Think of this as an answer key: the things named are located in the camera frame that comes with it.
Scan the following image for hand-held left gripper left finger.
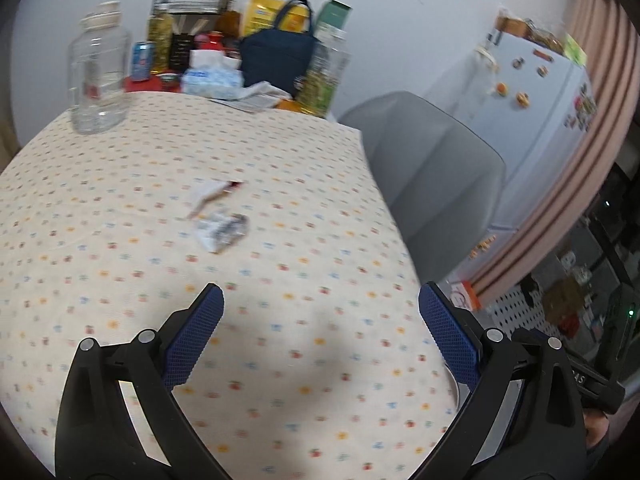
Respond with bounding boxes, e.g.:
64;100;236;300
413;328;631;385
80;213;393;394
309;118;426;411
54;282;233;480

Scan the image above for red container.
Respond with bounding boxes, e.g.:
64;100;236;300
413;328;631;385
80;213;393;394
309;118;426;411
192;31;225;54

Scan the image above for orange white box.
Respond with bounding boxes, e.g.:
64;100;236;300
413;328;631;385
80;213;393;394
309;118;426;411
451;279;484;312

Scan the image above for pink curtain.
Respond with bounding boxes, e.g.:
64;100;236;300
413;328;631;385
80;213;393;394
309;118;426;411
469;0;640;302

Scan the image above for white hanging cloth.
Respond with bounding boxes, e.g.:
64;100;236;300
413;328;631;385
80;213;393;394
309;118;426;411
474;44;501;92

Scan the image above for white paper sheet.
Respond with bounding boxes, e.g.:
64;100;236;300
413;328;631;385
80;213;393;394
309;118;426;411
209;81;292;112

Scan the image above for brown jar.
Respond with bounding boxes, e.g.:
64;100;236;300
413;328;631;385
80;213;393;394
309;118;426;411
217;9;242;37

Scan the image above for grey chair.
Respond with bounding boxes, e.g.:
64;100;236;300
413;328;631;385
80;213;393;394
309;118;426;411
337;90;507;284

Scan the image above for blue drink can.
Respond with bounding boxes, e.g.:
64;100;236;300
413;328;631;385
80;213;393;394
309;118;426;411
130;39;157;83

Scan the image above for brown cardboard box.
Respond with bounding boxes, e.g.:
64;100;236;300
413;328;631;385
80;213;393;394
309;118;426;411
542;277;584;312

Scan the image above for dark cluttered shelf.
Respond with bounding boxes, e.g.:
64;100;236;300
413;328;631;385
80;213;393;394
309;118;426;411
539;159;640;352

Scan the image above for yellow green packet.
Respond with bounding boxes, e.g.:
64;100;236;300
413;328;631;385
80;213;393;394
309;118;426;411
564;34;589;67

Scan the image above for yellow box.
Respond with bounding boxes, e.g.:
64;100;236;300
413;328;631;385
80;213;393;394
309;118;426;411
248;0;314;36

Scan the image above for red white torn wrapper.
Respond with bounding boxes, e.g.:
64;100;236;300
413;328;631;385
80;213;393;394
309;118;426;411
186;179;246;219

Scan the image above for clear water jug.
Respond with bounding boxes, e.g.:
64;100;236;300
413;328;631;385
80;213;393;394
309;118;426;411
67;0;134;135

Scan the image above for blue tissue pack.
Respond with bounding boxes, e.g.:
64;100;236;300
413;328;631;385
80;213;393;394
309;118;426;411
180;49;245;99

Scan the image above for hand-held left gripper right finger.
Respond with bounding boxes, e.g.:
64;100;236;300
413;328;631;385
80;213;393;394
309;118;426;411
417;281;588;480

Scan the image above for clear plastic wrapper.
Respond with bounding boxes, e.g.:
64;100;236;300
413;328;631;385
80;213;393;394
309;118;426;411
194;213;250;254

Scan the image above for black wire basket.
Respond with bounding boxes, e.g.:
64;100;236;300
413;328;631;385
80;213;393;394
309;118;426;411
151;0;236;16

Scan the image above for white refrigerator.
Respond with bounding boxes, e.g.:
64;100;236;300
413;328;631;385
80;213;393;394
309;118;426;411
425;25;599;286

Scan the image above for large green label bottle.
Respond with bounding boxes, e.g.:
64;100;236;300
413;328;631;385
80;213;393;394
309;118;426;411
298;27;351;117

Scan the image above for yellow liquid bottle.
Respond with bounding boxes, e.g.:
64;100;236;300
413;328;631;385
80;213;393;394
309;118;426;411
146;3;174;74

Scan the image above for red tray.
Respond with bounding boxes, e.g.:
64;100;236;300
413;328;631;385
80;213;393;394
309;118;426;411
123;72;184;94

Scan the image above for green carton box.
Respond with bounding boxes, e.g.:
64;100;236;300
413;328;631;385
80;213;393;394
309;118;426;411
314;0;353;41

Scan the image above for white pegboard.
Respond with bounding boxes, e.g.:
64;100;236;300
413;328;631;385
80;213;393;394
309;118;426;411
479;279;557;342

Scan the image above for navy lunch bag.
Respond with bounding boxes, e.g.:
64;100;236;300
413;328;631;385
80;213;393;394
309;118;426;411
238;0;321;101

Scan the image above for black cutlery holder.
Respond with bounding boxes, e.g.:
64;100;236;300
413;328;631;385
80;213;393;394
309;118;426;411
169;16;197;75

